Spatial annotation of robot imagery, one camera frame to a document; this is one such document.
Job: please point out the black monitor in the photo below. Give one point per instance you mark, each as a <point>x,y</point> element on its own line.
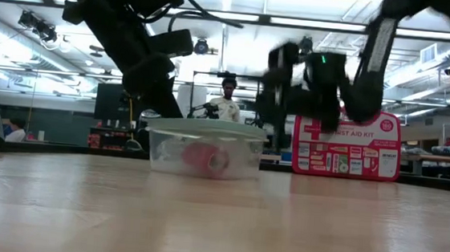
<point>108,102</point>

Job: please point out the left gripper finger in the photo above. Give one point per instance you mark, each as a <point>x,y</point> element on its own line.
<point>164,103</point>

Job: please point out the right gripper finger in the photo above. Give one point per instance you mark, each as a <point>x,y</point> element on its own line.
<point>281,130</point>

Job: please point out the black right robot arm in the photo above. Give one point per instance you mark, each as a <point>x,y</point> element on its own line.
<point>379,57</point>

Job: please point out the light blue cloth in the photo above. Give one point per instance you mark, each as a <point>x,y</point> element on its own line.
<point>206,128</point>

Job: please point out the silver air duct with vent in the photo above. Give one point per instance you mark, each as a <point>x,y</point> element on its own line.
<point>428,54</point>

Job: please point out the black low shelf unit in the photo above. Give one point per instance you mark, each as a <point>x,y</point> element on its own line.
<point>107,139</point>

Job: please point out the red bandage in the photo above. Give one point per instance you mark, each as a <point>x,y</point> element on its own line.
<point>206,158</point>

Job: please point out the black ceiling-hung device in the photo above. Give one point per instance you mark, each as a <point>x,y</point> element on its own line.
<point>39,27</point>

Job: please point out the long LED light bar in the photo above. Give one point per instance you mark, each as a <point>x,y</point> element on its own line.
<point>417,33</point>

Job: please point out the person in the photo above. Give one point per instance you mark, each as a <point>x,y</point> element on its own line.
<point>227,102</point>
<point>16,131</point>

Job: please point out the wooden side table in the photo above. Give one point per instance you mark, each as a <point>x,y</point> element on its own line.
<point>439,160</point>

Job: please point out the black stand frame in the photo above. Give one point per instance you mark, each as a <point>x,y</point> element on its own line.
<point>229,75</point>

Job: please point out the red first aid kit case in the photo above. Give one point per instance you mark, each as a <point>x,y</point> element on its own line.
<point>360,148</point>

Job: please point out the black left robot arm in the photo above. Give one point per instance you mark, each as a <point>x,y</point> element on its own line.
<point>112,24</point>

